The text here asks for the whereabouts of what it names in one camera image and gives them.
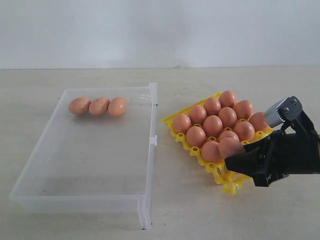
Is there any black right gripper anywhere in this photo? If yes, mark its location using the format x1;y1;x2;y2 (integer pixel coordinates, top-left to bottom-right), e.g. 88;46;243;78
225;130;320;187

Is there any brown egg second row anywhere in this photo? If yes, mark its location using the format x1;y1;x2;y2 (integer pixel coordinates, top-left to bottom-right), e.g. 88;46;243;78
218;107;238;128
233;121;255;141
202;115;223;137

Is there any brown egg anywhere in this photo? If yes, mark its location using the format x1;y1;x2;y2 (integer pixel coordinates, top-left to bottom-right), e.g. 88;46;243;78
188;104;207;126
249;112;270;132
218;137;246;159
88;97;110;116
108;97;127;117
172;113;192;134
68;97;91;115

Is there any brown egg fifth row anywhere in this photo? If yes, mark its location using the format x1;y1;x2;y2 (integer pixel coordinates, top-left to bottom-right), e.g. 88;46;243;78
185;126;207;148
203;97;221;116
218;130;240;142

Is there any brown egg fourth row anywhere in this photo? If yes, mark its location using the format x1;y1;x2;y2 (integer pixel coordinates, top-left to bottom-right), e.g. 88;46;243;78
201;140;223;164
218;90;237;109

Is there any brown egg third row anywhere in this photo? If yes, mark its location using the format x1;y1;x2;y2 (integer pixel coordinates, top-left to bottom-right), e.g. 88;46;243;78
233;100;254;120

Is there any yellow plastic egg tray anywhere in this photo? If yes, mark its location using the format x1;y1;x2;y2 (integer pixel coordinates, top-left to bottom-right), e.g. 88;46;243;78
161;91;276;196

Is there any clear plastic tray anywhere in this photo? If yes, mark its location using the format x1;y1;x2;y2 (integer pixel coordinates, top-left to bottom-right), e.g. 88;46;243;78
9;82;158;229

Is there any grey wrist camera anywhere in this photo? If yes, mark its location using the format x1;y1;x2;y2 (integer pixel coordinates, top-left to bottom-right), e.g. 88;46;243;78
264;96;303;128

